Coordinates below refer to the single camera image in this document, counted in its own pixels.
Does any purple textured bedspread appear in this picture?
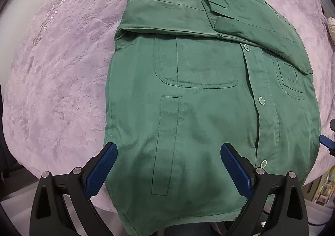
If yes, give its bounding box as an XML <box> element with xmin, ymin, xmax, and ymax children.
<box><xmin>3</xmin><ymin>0</ymin><xmax>334</xmax><ymax>176</ymax></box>

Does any cream knitted plush object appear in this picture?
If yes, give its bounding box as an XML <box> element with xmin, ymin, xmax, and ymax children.
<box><xmin>327</xmin><ymin>17</ymin><xmax>335</xmax><ymax>45</ymax></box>

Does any green button work jacket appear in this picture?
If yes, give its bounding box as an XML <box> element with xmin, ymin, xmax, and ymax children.
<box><xmin>105</xmin><ymin>0</ymin><xmax>321</xmax><ymax>235</ymax></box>

